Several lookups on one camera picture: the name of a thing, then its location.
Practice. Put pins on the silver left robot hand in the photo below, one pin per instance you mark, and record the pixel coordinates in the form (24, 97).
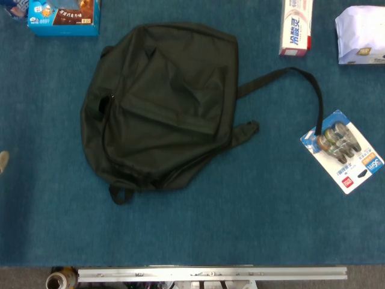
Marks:
(3, 161)

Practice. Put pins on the black fabric backpack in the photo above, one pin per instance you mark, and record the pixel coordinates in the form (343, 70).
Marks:
(165, 120)

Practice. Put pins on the brown tape roll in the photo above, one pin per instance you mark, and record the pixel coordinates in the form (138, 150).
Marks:
(58, 280)

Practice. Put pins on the blue snack box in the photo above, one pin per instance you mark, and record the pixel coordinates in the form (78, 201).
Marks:
(63, 25)

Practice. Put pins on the grey-blue small carton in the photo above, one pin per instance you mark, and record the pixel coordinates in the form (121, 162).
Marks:
(64, 3)

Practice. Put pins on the blue felt table cloth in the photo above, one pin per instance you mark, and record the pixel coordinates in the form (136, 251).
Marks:
(210, 228)

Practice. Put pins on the white red toothpaste box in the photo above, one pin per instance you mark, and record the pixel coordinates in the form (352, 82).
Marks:
(296, 33)

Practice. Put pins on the correction tape blister pack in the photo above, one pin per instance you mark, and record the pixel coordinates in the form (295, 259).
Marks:
(346, 156)

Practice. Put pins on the white tissue pack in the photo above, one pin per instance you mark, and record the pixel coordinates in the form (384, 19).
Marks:
(361, 36)

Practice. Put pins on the aluminium profile rail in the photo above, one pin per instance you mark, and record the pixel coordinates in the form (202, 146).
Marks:
(210, 274)

